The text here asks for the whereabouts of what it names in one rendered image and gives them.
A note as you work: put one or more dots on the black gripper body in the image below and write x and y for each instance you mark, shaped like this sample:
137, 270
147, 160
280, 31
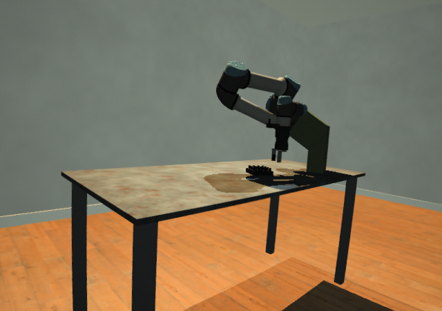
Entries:
282, 132

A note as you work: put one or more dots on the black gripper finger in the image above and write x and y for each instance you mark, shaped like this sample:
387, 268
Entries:
279, 156
273, 155

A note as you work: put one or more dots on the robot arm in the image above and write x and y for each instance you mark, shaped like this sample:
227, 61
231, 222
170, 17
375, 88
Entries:
281, 104

